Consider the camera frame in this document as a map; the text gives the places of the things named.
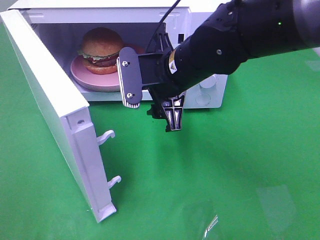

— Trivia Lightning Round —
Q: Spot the burger with lettuce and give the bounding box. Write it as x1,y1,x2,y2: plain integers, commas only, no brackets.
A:
78,27,125,75

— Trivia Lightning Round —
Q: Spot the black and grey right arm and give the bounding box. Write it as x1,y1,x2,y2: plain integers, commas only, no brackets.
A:
147,0,320,131

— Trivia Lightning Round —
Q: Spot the white microwave door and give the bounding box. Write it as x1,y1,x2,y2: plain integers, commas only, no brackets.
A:
0,9,121,222

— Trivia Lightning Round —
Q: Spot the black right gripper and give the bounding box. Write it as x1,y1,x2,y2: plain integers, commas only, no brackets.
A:
146,22,186,132

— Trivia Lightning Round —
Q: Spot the white microwave oven body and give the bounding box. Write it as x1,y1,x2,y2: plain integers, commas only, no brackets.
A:
7,0,227,109

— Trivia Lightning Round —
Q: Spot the black camera cable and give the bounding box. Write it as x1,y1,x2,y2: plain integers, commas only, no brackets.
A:
144,0,182,53

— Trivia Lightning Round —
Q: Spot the lower white microwave knob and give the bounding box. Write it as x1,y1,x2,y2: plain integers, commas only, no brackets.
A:
199,74,217,89

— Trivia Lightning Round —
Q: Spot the round white door-release button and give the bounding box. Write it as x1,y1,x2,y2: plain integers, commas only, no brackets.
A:
195,93,211,106

